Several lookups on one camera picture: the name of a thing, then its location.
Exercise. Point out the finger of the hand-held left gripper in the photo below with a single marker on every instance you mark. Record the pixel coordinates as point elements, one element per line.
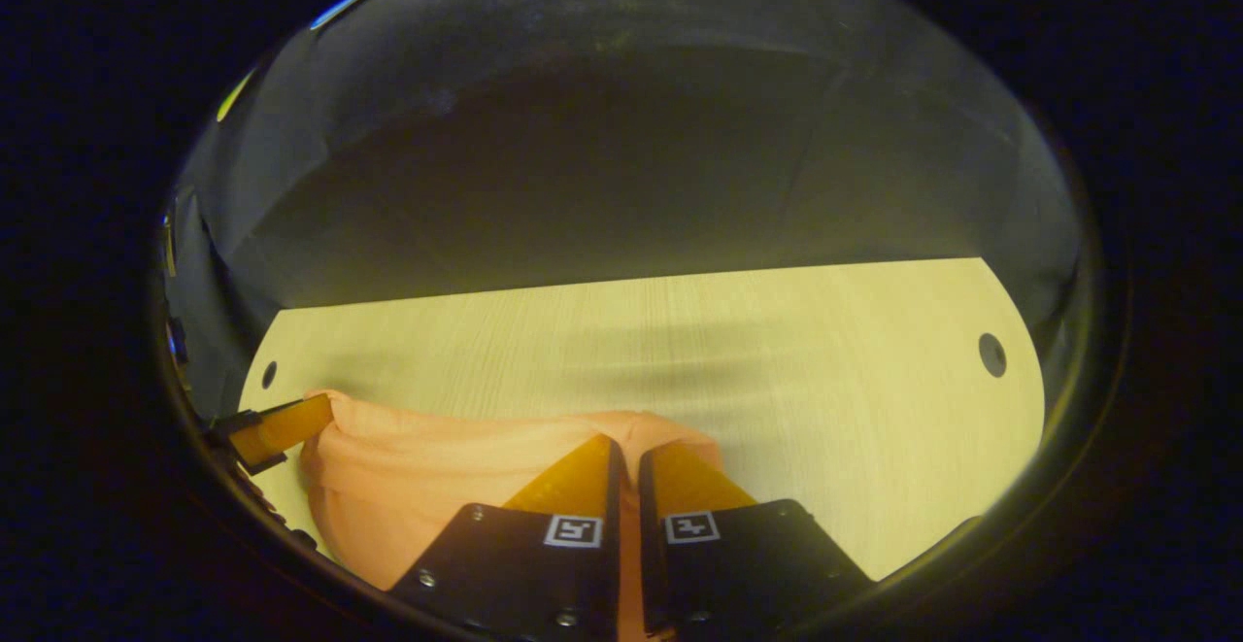
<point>282,428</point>

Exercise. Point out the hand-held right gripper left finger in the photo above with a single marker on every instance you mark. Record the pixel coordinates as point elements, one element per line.
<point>614,487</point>

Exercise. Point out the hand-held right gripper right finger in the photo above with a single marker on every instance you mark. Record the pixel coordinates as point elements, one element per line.
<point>646,496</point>

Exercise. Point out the orange T-shirt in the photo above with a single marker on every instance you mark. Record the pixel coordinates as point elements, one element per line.
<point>418,487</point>

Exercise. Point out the black backdrop cloth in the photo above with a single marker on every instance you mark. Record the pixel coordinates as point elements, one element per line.
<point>631,137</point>

